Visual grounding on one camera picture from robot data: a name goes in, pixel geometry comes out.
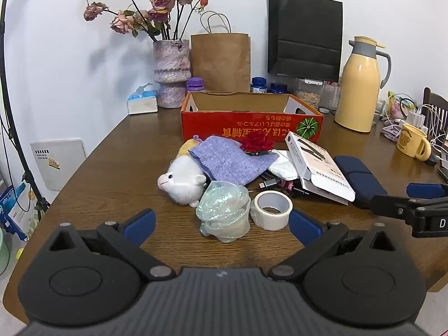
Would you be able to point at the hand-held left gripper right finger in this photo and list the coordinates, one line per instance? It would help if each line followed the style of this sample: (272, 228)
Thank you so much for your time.
(304, 225)

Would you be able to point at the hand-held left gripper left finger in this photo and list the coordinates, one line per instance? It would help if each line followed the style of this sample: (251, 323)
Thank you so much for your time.
(141, 222)

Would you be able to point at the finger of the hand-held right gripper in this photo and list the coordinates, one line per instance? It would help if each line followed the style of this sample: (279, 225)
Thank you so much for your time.
(392, 206)
(425, 190)

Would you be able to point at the navy blue case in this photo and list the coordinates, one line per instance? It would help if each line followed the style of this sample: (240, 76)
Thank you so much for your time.
(360, 178)

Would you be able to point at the white tape roll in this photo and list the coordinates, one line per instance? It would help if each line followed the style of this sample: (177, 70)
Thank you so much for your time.
(260, 213)

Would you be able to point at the white and yellow plush toy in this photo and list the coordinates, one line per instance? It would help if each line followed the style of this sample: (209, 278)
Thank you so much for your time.
(183, 182)

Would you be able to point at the white plastic bag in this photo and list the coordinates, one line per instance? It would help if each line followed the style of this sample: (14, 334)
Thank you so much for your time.
(285, 168)

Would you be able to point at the white product box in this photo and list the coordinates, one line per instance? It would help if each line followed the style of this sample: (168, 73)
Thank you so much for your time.
(315, 164)

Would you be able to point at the iridescent plastic cup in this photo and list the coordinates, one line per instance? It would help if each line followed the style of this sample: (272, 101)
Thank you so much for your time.
(224, 210)

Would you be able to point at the red rose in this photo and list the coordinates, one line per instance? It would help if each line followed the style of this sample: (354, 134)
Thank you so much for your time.
(257, 142)

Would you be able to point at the purple knit pouch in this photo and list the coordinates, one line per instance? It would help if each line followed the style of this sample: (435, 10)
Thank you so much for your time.
(227, 162)

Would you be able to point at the orange cardboard box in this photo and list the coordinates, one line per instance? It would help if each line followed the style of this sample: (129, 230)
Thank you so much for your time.
(241, 124)

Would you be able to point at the yellow bear mug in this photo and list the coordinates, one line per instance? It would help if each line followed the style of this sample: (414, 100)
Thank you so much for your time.
(409, 141)

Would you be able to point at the white charger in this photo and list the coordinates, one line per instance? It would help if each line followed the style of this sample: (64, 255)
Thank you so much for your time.
(416, 118)

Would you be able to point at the colourful snack packet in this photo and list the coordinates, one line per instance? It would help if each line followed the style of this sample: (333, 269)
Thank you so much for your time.
(397, 106)

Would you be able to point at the wooden chair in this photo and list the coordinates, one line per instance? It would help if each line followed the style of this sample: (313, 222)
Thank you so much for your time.
(435, 99)

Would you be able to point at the white board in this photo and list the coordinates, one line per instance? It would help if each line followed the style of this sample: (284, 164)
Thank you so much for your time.
(57, 162)

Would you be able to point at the blue tissue box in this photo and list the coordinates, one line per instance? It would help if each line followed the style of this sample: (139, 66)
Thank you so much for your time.
(141, 104)

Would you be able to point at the yellow thermos jug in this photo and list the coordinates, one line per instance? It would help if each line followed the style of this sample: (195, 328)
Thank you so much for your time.
(357, 87)

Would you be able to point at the clear plastic bottle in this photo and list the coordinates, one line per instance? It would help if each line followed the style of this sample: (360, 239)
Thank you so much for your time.
(330, 96)

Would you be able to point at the clear food container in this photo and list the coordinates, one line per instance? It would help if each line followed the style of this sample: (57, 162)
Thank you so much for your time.
(308, 94)

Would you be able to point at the blue lid bottle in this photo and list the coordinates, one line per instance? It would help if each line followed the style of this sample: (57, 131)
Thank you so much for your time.
(278, 88)
(259, 84)

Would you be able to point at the purple lid bottle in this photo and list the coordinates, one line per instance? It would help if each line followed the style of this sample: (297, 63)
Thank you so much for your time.
(195, 84)

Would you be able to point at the pink speckled vase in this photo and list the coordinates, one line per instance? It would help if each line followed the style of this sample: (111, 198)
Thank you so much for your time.
(171, 70)

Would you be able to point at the brown paper bag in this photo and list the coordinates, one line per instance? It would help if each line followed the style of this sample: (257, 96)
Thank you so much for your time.
(220, 63)

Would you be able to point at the black light stand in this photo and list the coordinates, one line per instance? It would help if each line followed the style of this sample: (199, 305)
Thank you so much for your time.
(7, 87)

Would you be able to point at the black paper bag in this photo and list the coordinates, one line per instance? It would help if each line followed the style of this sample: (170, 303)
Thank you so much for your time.
(304, 35)

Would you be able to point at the dried pink flowers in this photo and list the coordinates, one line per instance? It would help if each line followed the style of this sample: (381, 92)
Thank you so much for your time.
(161, 1)

